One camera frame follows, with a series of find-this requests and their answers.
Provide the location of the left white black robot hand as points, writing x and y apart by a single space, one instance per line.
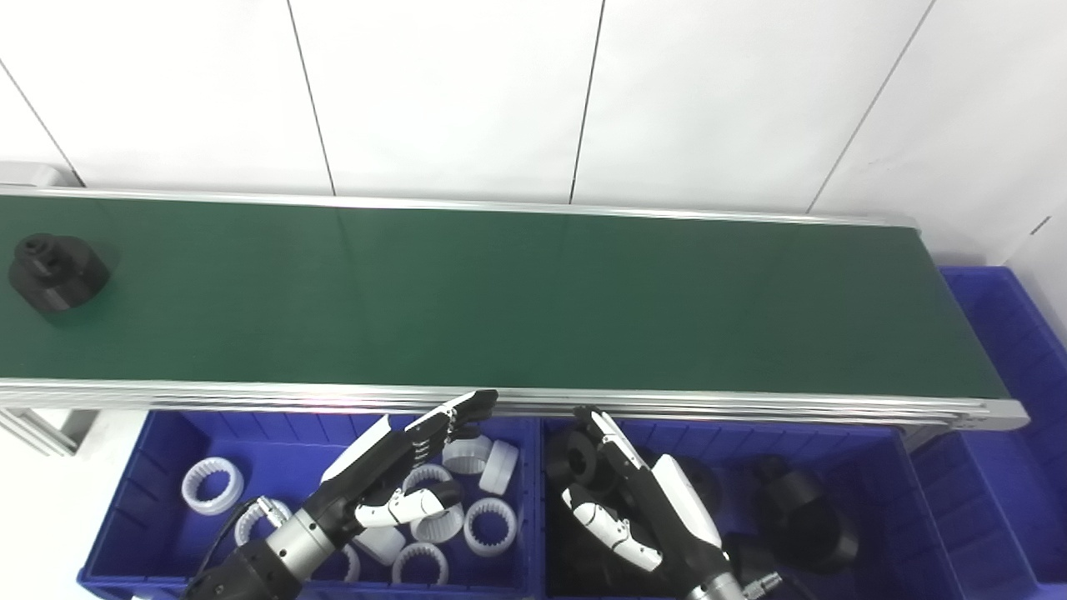
367 475

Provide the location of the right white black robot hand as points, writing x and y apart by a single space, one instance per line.
679 508

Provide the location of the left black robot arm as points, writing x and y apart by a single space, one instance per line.
258 571

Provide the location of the white cylinder part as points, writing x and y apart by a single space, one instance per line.
500 467
467 457
382 543

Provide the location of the blue bin with black parts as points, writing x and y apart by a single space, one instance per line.
884 517

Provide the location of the blue bin with white parts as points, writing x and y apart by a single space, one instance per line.
150 500

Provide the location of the green conveyor belt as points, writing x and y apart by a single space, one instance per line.
533 300

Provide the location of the empty blue bin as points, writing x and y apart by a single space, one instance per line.
1009 467

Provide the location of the grey conveyor end cap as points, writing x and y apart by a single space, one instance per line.
33 173

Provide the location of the aluminium conveyor frame leg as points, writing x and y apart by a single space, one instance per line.
50 429

